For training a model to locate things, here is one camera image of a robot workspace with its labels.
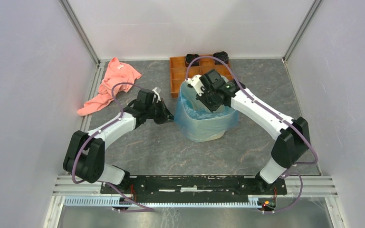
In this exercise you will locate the black rolled sock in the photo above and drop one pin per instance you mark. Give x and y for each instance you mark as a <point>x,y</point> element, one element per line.
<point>189,60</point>
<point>222,56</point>

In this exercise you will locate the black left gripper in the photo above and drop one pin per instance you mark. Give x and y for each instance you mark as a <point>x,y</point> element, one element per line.
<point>166,116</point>

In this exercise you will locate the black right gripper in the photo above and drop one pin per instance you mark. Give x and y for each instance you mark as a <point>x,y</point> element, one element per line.
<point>211,108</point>

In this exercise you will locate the black rolled sock right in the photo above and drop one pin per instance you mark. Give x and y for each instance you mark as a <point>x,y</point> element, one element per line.
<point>222,56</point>

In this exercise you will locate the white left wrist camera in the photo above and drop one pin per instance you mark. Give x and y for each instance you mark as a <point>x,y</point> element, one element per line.
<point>156,91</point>

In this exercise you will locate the wooden compartment tray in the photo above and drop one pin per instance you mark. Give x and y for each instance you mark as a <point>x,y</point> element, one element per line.
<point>178,71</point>

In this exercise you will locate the blue plastic trash bag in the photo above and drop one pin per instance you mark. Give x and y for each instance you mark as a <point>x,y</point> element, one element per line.
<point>195,121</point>

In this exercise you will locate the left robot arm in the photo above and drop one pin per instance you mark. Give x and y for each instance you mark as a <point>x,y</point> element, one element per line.
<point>85,156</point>

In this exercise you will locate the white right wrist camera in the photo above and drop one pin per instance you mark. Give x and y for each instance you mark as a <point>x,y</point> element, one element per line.
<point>196,83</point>

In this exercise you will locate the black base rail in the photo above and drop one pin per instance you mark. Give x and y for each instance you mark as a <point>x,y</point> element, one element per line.
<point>198,189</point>

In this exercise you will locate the beige plastic trash bin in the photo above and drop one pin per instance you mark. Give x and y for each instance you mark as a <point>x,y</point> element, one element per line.
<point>214,135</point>

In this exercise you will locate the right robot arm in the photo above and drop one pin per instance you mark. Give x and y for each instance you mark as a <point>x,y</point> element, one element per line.
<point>291,135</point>

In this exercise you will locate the pink cloth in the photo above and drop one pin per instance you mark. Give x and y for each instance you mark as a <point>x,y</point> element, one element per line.
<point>119,77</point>

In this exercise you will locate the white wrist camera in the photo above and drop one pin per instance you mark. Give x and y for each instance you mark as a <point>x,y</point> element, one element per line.
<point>156,91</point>
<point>196,83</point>

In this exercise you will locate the black rolled sock left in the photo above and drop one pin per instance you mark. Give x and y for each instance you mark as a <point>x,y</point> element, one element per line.
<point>189,60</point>

